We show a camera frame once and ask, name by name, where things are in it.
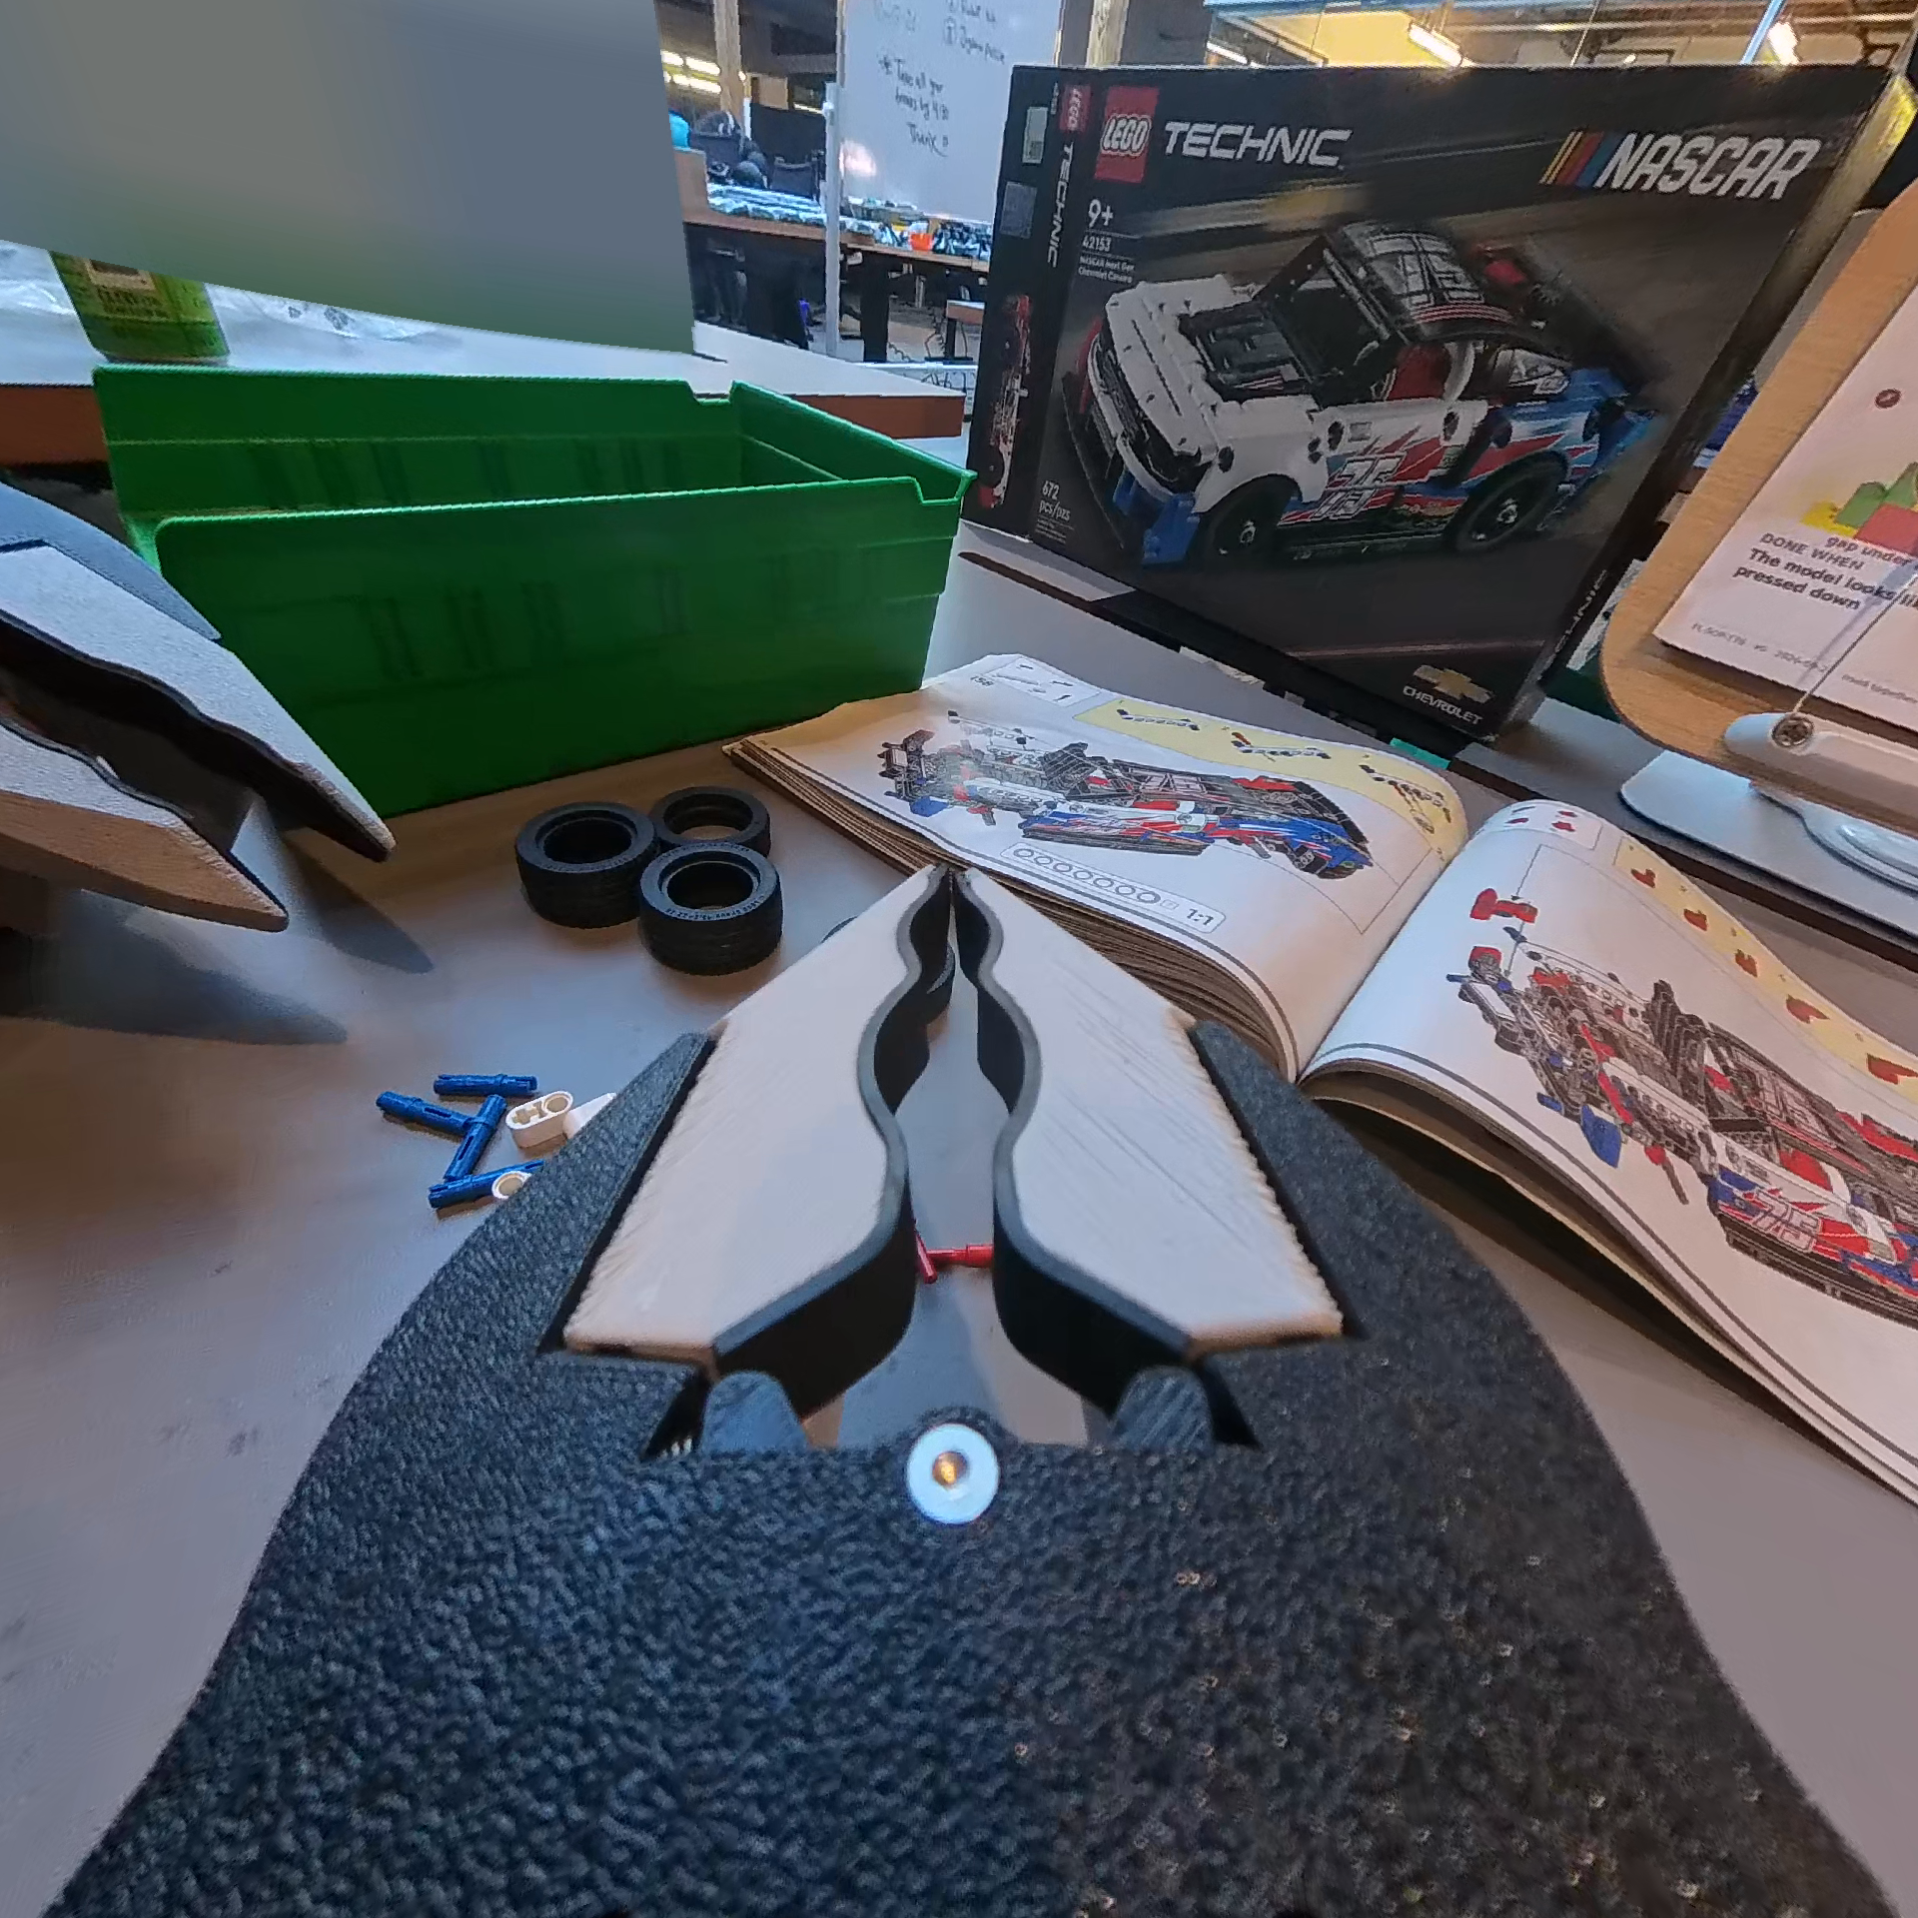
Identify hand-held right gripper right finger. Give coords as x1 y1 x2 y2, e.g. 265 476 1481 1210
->
956 872 1346 1414

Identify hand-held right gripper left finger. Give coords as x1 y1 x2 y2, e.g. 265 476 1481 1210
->
564 866 959 1414

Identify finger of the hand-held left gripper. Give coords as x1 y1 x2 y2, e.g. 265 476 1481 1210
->
0 479 396 862
0 658 289 939

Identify black toy tire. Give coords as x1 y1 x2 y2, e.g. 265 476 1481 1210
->
825 914 960 1028
648 786 774 861
516 804 659 931
637 843 784 975

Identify toy car instruction booklet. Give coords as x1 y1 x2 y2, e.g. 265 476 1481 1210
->
723 655 1918 1500

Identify green plastic bin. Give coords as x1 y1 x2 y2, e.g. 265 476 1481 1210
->
93 363 975 819

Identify green drink can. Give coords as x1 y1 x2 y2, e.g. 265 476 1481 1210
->
52 254 234 366

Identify white stand base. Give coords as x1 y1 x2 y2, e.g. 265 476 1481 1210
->
1622 711 1918 939

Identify rounded wooden board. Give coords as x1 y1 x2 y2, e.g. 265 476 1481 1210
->
1601 211 1918 759

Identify long wooden workbench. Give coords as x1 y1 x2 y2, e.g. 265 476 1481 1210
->
681 201 990 362

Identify printed paper sheet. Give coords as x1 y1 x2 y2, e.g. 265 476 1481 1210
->
1654 293 1918 706

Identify whiteboard on stand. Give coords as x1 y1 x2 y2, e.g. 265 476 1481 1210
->
828 0 1065 362

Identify toy car set box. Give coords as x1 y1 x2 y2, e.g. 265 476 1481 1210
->
959 64 1896 743

